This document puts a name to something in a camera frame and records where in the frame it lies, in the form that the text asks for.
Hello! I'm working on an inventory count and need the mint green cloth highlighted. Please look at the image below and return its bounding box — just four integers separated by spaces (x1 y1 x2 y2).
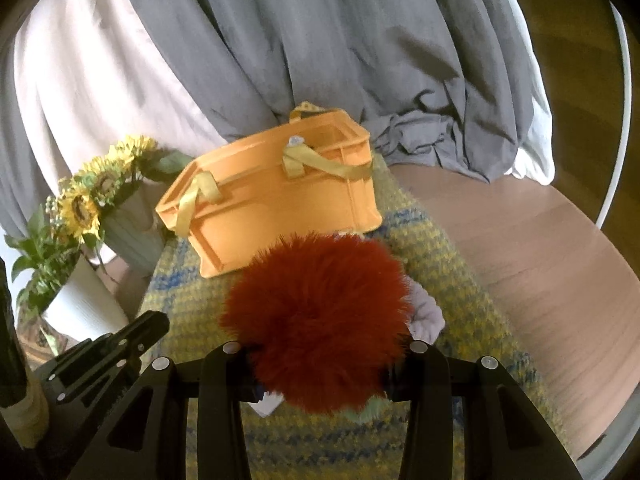
345 395 388 423

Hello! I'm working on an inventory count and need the orange plastic crate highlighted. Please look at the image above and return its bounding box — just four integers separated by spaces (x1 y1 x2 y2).
155 102 383 278

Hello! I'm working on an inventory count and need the light blue tissue packet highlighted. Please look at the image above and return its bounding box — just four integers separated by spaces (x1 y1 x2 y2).
250 385 286 417

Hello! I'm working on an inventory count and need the green ribbed vase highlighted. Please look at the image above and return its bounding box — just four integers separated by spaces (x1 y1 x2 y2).
102 195 166 278

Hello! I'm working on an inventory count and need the white hoop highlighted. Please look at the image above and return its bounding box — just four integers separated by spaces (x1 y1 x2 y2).
595 2 630 228

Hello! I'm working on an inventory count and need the pale pink curtain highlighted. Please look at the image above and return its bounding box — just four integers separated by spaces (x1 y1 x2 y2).
12 0 226 201

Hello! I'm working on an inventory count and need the white curtain lining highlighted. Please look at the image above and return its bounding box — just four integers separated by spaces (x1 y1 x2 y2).
510 95 556 186

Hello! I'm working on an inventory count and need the green leafy plant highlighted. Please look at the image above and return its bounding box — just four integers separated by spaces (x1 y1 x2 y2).
5 205 83 311

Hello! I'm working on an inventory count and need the sunflower bouquet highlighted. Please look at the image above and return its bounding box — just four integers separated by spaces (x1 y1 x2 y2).
47 135 193 248

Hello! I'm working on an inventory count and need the white plant pot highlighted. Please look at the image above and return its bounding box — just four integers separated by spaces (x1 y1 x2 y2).
42 255 131 343

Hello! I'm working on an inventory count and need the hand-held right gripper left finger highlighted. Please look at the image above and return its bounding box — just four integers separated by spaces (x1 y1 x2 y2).
67 341 261 480

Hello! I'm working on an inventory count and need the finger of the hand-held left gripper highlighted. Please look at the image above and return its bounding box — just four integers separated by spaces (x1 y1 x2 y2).
0 257 27 408
36 311 171 406

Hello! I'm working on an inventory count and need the lavender knitted cloth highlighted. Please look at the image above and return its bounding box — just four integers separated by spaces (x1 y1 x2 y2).
407 280 446 343

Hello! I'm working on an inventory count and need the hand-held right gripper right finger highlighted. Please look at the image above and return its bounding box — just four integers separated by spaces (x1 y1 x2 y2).
385 340 583 480

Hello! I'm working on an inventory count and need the grey curtain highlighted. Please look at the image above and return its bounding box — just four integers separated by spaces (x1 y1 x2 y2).
0 0 546 241

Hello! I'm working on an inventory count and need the yellow blue plaid mat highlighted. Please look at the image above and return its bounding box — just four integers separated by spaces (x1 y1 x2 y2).
137 155 571 480

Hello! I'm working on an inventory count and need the red fluffy pompom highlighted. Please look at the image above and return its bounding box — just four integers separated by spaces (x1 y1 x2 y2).
220 232 416 416

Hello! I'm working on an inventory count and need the patterned brown rug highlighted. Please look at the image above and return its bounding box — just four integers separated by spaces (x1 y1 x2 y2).
15 310 76 361

